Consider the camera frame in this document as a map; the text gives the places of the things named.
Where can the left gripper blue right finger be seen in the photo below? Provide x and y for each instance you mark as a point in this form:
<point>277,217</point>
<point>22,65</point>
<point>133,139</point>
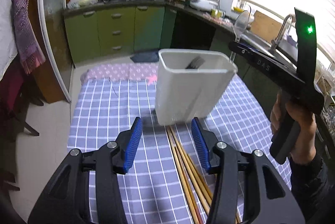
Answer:
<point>200,144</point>

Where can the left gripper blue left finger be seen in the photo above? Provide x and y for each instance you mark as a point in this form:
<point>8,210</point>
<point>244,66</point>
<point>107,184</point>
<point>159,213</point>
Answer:
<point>131,139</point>

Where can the black plastic fork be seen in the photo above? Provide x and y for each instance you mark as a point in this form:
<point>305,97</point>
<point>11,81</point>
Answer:
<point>196,63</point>

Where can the clear plastic spoon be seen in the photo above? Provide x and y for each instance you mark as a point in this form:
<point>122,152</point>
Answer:
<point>239,28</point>

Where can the wooden chopstick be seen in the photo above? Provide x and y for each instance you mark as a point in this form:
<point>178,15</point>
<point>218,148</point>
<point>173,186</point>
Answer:
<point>197,184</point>
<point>178,162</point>
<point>238,219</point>
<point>177,141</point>
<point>190,193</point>

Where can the person's right forearm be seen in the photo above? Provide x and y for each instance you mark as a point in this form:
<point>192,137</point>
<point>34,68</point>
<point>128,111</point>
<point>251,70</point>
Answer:
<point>312,190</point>

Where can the chrome kitchen faucet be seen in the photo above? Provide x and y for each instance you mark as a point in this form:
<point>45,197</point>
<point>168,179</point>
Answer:
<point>287,22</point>

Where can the person's right hand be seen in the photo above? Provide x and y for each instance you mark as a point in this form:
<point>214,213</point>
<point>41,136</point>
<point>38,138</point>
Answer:
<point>304,149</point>

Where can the stainless steel sink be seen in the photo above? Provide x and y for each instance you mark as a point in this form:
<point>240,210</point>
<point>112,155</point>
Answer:
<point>285,50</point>

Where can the white plastic utensil holder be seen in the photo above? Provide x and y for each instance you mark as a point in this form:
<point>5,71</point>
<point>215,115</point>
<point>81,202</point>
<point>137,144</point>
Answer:
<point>182,94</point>

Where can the wooden cutting board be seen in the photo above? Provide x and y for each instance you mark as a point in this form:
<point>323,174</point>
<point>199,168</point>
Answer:
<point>264,26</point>

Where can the blue checkered tablecloth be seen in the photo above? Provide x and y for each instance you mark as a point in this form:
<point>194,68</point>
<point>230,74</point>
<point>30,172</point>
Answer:
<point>109,102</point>

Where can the blue floor rag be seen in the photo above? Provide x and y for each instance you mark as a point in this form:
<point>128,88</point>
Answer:
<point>145,57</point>

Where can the green lower cabinets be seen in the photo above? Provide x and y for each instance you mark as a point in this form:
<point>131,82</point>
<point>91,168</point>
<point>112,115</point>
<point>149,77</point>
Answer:
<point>118,29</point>

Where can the white rice cooker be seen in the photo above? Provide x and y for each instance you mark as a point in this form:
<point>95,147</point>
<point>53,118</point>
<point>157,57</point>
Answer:
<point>204,5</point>

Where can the white hanging sheet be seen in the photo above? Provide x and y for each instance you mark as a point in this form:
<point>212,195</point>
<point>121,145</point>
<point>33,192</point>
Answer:
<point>8,48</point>

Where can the sliding glass door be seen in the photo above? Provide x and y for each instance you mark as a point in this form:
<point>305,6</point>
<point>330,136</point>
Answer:
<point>53,32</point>

